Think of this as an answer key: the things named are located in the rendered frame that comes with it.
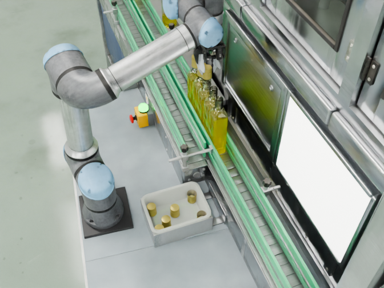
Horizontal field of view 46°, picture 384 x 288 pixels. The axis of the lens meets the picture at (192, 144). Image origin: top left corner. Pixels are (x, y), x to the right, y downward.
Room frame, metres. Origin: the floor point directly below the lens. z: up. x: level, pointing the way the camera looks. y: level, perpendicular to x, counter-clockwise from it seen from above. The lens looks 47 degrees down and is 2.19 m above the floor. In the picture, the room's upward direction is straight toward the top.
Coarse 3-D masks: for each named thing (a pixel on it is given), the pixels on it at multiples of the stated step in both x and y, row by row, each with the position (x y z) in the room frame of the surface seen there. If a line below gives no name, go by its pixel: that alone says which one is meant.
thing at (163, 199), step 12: (156, 192) 1.02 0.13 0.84; (168, 192) 1.03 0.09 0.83; (180, 192) 1.05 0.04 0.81; (144, 204) 0.97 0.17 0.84; (156, 204) 1.01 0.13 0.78; (168, 204) 1.02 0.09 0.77; (180, 204) 1.02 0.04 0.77; (192, 204) 1.02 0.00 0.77; (204, 204) 0.97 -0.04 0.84; (156, 216) 0.97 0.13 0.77; (180, 216) 0.97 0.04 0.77; (192, 216) 0.97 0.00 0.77; (204, 216) 0.92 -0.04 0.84; (168, 228) 0.87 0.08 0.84
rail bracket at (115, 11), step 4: (112, 4) 2.08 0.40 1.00; (116, 4) 2.09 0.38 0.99; (112, 8) 2.09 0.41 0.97; (116, 8) 2.09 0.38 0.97; (104, 12) 2.07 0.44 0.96; (108, 12) 2.07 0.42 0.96; (112, 12) 2.08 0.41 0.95; (116, 12) 2.08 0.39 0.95; (116, 16) 2.09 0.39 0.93; (116, 20) 2.08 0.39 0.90; (116, 24) 2.08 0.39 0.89
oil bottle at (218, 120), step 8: (216, 112) 1.19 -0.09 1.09; (224, 112) 1.19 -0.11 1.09; (216, 120) 1.17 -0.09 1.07; (224, 120) 1.18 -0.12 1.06; (208, 128) 1.21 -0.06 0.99; (216, 128) 1.17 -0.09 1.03; (224, 128) 1.18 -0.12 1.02; (216, 136) 1.17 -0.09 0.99; (224, 136) 1.18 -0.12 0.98; (216, 144) 1.17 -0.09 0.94; (224, 144) 1.18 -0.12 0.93; (224, 152) 1.18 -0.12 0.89
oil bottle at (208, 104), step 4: (208, 100) 1.25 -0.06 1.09; (204, 104) 1.26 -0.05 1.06; (208, 104) 1.24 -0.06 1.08; (212, 104) 1.23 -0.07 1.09; (204, 108) 1.26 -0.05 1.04; (208, 108) 1.23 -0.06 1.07; (204, 112) 1.26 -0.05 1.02; (208, 112) 1.22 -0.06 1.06; (204, 116) 1.26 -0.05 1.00; (208, 116) 1.22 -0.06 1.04; (204, 120) 1.26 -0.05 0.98; (208, 120) 1.22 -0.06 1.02; (204, 124) 1.26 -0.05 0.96; (208, 124) 1.22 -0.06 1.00
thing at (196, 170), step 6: (198, 162) 1.13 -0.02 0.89; (204, 162) 1.13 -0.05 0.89; (192, 168) 1.10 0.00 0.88; (198, 168) 1.11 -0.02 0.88; (204, 168) 1.11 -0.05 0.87; (186, 174) 1.09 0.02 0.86; (192, 174) 1.10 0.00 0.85; (198, 174) 1.10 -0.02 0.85; (204, 174) 1.11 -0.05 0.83; (186, 180) 1.09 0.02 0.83; (192, 180) 1.10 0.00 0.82
